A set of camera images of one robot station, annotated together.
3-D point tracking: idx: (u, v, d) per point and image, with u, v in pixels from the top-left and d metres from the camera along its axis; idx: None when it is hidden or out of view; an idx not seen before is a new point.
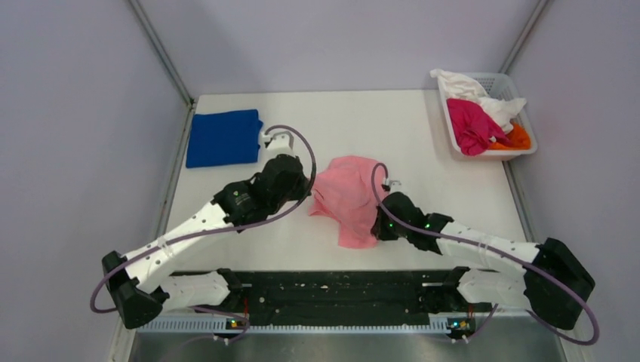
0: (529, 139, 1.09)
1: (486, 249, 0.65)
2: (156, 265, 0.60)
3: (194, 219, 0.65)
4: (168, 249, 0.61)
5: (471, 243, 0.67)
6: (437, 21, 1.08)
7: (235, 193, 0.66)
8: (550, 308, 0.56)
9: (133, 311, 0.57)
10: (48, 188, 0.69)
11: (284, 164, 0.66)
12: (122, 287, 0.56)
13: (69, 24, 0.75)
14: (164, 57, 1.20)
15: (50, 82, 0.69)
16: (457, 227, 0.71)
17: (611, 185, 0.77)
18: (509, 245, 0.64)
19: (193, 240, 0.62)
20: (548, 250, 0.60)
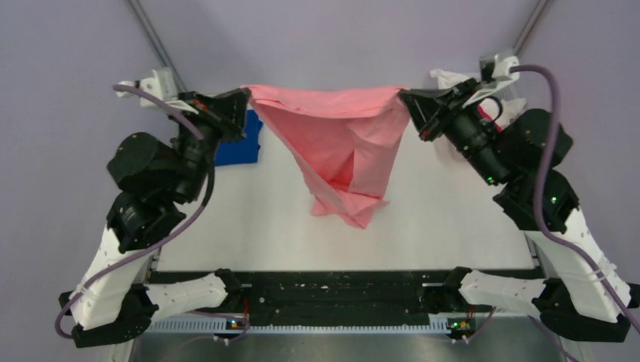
0: None
1: (601, 282, 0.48)
2: (88, 308, 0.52)
3: (101, 251, 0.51)
4: (90, 292, 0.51)
5: (589, 268, 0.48)
6: (438, 21, 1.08)
7: (121, 208, 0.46)
8: (572, 329, 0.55)
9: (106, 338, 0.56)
10: (50, 187, 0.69)
11: (128, 160, 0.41)
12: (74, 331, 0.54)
13: (68, 24, 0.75)
14: (164, 57, 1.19)
15: (49, 81, 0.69)
16: (579, 228, 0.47)
17: (612, 185, 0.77)
18: (613, 279, 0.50)
19: (102, 279, 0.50)
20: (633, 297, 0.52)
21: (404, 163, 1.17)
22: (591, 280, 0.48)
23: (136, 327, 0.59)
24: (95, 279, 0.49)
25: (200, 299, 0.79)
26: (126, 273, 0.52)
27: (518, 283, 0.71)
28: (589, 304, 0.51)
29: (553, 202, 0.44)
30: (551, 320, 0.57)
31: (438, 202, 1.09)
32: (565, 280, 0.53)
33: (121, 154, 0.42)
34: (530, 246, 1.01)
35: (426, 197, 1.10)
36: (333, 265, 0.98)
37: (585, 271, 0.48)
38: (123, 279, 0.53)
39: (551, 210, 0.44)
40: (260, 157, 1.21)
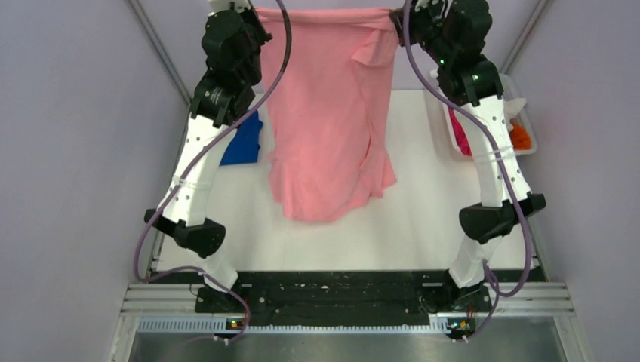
0: (529, 139, 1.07)
1: (496, 161, 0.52)
2: (187, 200, 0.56)
3: (188, 142, 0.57)
4: (188, 182, 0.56)
5: (490, 145, 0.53)
6: None
7: (205, 93, 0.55)
8: (475, 227, 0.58)
9: (201, 240, 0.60)
10: (50, 188, 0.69)
11: (223, 27, 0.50)
12: (176, 231, 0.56)
13: (72, 25, 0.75)
14: (165, 58, 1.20)
15: (54, 84, 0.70)
16: (497, 110, 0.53)
17: (612, 185, 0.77)
18: (513, 172, 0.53)
19: (203, 161, 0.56)
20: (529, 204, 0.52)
21: (404, 163, 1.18)
22: (490, 160, 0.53)
23: (217, 234, 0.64)
24: (199, 160, 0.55)
25: (225, 268, 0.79)
26: (214, 159, 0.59)
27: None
28: (487, 190, 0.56)
29: (473, 79, 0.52)
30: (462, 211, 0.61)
31: (437, 204, 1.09)
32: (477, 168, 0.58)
33: (210, 29, 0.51)
34: (530, 246, 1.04)
35: (426, 197, 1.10)
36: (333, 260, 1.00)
37: (486, 149, 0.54)
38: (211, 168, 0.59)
39: (466, 84, 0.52)
40: (260, 157, 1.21)
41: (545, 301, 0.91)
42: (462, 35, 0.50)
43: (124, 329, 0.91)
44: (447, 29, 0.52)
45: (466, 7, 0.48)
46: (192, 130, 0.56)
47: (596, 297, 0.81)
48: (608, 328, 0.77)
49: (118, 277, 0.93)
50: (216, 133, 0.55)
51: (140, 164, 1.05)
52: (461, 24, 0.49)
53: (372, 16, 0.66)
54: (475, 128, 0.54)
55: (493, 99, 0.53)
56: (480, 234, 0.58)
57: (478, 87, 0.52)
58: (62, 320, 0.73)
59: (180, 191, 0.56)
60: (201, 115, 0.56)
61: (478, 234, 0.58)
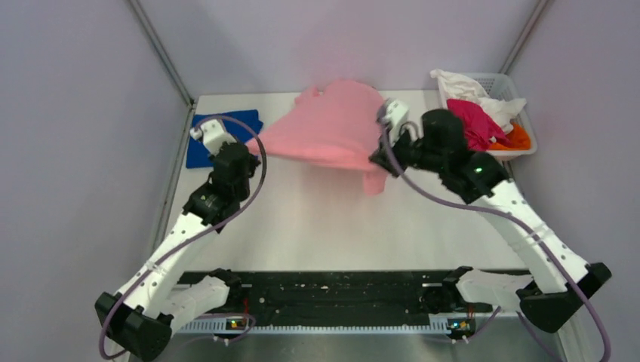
0: (529, 139, 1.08)
1: (539, 243, 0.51)
2: (154, 287, 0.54)
3: (172, 233, 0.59)
4: (161, 268, 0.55)
5: (523, 230, 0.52)
6: (436, 21, 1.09)
7: (202, 197, 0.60)
8: (546, 317, 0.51)
9: (151, 338, 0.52)
10: (50, 185, 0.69)
11: (230, 153, 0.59)
12: (130, 319, 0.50)
13: (72, 23, 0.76)
14: (164, 58, 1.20)
15: (54, 81, 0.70)
16: (513, 194, 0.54)
17: (612, 183, 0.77)
18: (561, 249, 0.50)
19: (182, 250, 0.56)
20: (597, 271, 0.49)
21: None
22: (530, 243, 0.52)
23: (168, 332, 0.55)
24: (181, 248, 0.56)
25: (210, 302, 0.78)
26: (188, 256, 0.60)
27: (509, 278, 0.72)
28: (543, 279, 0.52)
29: (477, 173, 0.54)
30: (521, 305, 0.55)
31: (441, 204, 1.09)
32: (521, 257, 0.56)
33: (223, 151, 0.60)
34: None
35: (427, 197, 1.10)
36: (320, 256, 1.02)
37: (525, 237, 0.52)
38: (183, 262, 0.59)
39: (472, 178, 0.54)
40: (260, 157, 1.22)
41: None
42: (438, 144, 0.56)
43: None
44: (430, 142, 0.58)
45: (435, 118, 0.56)
46: (179, 223, 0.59)
47: (597, 298, 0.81)
48: (609, 328, 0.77)
49: (118, 278, 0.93)
50: (201, 228, 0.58)
51: (140, 164, 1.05)
52: (438, 132, 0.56)
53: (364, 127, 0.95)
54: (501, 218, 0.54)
55: (504, 184, 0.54)
56: (556, 321, 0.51)
57: (486, 178, 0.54)
58: (63, 321, 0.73)
59: (152, 275, 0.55)
60: (192, 213, 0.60)
61: (552, 322, 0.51)
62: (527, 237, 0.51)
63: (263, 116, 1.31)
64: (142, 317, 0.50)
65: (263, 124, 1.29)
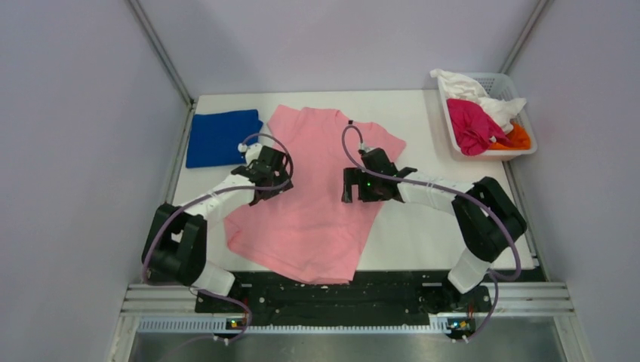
0: (529, 139, 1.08)
1: (432, 187, 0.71)
2: (210, 207, 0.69)
3: (224, 182, 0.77)
4: (217, 196, 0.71)
5: (421, 184, 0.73)
6: (437, 21, 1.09)
7: (247, 168, 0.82)
8: (478, 240, 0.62)
9: (194, 250, 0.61)
10: (49, 185, 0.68)
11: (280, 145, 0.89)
12: (189, 222, 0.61)
13: (72, 23, 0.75)
14: (164, 58, 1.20)
15: (53, 81, 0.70)
16: (418, 173, 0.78)
17: (613, 183, 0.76)
18: (451, 182, 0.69)
19: (234, 190, 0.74)
20: (484, 187, 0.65)
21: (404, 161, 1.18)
22: (427, 189, 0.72)
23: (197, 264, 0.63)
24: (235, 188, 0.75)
25: (217, 280, 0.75)
26: (229, 203, 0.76)
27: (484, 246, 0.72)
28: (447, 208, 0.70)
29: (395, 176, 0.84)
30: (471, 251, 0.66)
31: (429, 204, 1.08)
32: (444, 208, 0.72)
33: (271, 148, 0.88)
34: (530, 245, 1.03)
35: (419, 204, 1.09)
36: (301, 282, 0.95)
37: (424, 190, 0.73)
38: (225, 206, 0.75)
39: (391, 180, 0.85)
40: None
41: (546, 301, 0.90)
42: (372, 167, 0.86)
43: (124, 329, 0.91)
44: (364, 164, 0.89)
45: (370, 153, 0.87)
46: (229, 179, 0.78)
47: (598, 299, 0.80)
48: (610, 328, 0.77)
49: (118, 278, 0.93)
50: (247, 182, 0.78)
51: (140, 164, 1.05)
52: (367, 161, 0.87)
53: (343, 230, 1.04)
54: (413, 188, 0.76)
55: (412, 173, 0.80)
56: (483, 240, 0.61)
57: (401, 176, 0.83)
58: (63, 320, 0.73)
59: (208, 200, 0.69)
60: (239, 176, 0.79)
61: (484, 243, 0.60)
62: (425, 187, 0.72)
63: (263, 115, 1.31)
64: (199, 222, 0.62)
65: (263, 123, 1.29)
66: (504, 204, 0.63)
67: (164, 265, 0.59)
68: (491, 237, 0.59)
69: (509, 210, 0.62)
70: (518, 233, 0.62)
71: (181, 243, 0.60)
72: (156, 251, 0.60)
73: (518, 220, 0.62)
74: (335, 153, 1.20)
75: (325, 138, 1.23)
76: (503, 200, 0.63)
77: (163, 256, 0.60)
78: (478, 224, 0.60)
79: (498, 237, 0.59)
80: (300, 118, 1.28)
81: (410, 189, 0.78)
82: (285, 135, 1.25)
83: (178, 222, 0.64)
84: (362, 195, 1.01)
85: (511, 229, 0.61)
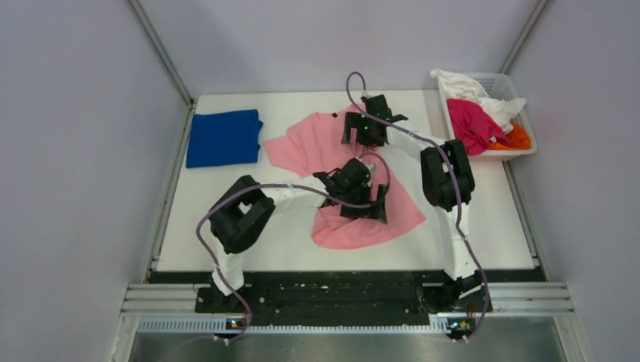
0: (529, 139, 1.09)
1: (413, 136, 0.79)
2: (283, 197, 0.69)
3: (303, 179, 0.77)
4: (293, 190, 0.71)
5: (405, 132, 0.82)
6: (437, 21, 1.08)
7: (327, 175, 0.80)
8: (431, 188, 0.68)
9: (254, 228, 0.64)
10: (48, 187, 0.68)
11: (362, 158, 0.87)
12: (262, 201, 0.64)
13: (72, 23, 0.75)
14: (164, 58, 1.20)
15: (53, 82, 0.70)
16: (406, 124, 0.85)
17: (613, 185, 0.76)
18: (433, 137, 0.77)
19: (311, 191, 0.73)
20: (449, 145, 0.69)
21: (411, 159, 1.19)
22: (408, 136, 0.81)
23: (250, 240, 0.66)
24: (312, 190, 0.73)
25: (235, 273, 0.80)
26: (303, 201, 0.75)
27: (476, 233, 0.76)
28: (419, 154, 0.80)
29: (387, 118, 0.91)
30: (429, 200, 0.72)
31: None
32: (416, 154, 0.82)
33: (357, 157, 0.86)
34: (530, 245, 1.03)
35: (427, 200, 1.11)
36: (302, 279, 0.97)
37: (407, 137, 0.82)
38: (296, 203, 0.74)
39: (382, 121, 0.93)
40: (260, 157, 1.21)
41: (545, 301, 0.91)
42: (370, 110, 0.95)
43: (124, 329, 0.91)
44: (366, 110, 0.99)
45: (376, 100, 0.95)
46: (309, 179, 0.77)
47: (599, 299, 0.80)
48: (610, 328, 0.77)
49: (118, 278, 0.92)
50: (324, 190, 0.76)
51: (140, 164, 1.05)
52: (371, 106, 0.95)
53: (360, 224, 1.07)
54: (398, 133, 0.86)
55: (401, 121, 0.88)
56: (435, 188, 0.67)
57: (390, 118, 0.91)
58: (63, 320, 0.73)
59: (283, 190, 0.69)
60: (318, 179, 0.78)
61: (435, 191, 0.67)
62: (407, 135, 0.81)
63: (263, 115, 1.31)
64: (269, 205, 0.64)
65: (263, 123, 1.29)
66: (463, 164, 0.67)
67: (223, 228, 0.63)
68: (442, 186, 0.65)
69: (466, 170, 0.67)
70: (468, 191, 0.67)
71: (247, 216, 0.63)
72: (221, 212, 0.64)
73: (471, 179, 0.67)
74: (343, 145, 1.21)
75: (332, 130, 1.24)
76: (463, 159, 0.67)
77: (223, 219, 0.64)
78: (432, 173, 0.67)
79: (447, 189, 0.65)
80: (303, 140, 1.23)
81: (396, 136, 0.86)
82: (295, 161, 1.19)
83: (252, 195, 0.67)
84: (361, 141, 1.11)
85: (461, 185, 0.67)
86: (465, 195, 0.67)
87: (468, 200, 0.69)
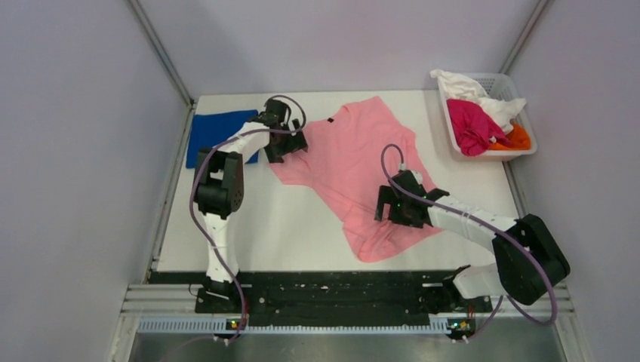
0: (529, 139, 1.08)
1: (467, 217, 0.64)
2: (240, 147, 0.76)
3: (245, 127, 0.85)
4: (244, 138, 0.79)
5: (455, 213, 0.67)
6: (437, 21, 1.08)
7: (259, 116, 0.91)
8: (515, 280, 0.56)
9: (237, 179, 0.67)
10: (49, 187, 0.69)
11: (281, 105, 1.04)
12: (229, 157, 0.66)
13: (71, 24, 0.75)
14: (164, 58, 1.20)
15: (51, 81, 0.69)
16: (449, 199, 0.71)
17: (613, 185, 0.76)
18: (490, 215, 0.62)
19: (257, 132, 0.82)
20: (526, 225, 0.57)
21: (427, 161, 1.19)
22: (461, 219, 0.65)
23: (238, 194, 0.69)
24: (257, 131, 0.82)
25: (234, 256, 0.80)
26: (254, 142, 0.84)
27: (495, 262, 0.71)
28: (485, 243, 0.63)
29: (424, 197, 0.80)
30: (505, 289, 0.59)
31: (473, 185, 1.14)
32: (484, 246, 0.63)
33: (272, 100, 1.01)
34: None
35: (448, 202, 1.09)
36: (301, 282, 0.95)
37: (458, 219, 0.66)
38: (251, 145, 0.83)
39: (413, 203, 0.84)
40: (260, 157, 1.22)
41: (545, 301, 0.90)
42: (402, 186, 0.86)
43: (124, 329, 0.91)
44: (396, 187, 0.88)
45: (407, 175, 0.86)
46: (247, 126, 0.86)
47: (599, 300, 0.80)
48: (610, 329, 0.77)
49: (118, 279, 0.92)
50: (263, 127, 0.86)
51: (140, 164, 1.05)
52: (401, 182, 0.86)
53: (368, 231, 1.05)
54: (446, 214, 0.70)
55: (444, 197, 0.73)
56: (522, 283, 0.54)
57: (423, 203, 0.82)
58: (63, 321, 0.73)
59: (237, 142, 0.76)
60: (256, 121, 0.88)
61: (523, 286, 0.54)
62: (460, 217, 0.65)
63: None
64: (236, 155, 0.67)
65: None
66: (549, 247, 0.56)
67: (216, 197, 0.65)
68: (533, 280, 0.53)
69: (554, 252, 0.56)
70: (561, 277, 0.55)
71: (226, 176, 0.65)
72: (205, 188, 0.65)
73: (563, 262, 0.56)
74: (359, 148, 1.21)
75: (352, 133, 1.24)
76: (546, 240, 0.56)
77: (211, 191, 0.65)
78: (520, 268, 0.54)
79: (538, 283, 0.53)
80: (311, 152, 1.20)
81: (444, 216, 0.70)
82: (304, 174, 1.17)
83: (216, 161, 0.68)
84: (394, 216, 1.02)
85: (552, 274, 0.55)
86: (556, 283, 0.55)
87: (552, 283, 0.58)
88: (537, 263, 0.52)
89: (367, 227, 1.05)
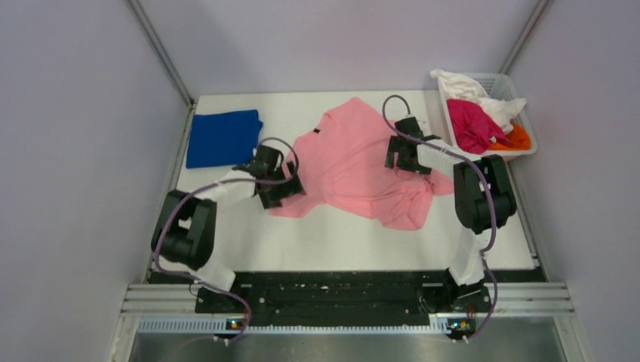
0: (528, 139, 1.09)
1: (444, 152, 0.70)
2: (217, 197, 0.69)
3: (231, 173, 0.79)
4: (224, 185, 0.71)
5: (435, 148, 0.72)
6: (437, 21, 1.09)
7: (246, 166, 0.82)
8: (465, 207, 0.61)
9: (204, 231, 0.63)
10: (49, 188, 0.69)
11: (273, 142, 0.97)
12: (199, 208, 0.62)
13: (72, 25, 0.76)
14: (164, 58, 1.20)
15: (52, 82, 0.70)
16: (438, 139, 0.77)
17: (613, 185, 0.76)
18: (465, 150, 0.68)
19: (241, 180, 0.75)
20: (490, 163, 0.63)
21: None
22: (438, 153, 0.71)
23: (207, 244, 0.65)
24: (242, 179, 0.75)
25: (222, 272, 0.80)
26: (236, 191, 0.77)
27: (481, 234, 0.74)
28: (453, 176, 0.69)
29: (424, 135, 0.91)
30: (459, 218, 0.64)
31: None
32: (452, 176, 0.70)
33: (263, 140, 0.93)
34: (530, 246, 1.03)
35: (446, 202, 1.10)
36: (301, 282, 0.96)
37: (437, 154, 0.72)
38: (233, 193, 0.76)
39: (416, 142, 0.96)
40: None
41: (544, 301, 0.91)
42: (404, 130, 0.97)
43: (124, 329, 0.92)
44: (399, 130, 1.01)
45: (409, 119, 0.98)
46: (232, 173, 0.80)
47: (599, 299, 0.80)
48: (610, 328, 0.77)
49: (118, 279, 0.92)
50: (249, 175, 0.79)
51: (140, 164, 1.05)
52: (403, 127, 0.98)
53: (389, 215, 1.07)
54: (430, 151, 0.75)
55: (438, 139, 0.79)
56: (468, 207, 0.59)
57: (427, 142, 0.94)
58: (63, 321, 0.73)
59: (214, 188, 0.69)
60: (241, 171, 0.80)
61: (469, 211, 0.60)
62: (438, 152, 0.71)
63: (263, 116, 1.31)
64: (208, 204, 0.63)
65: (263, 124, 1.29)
66: (503, 184, 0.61)
67: (177, 250, 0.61)
68: (478, 207, 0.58)
69: (506, 187, 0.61)
70: (505, 215, 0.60)
71: (192, 225, 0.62)
72: (167, 237, 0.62)
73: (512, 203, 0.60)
74: (356, 149, 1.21)
75: (344, 137, 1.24)
76: (503, 179, 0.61)
77: (175, 241, 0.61)
78: (470, 191, 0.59)
79: (483, 210, 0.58)
80: (310, 162, 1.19)
81: (427, 154, 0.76)
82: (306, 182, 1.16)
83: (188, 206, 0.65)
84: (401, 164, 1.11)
85: (499, 208, 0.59)
86: (501, 218, 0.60)
87: (502, 224, 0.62)
88: (487, 189, 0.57)
89: (387, 212, 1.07)
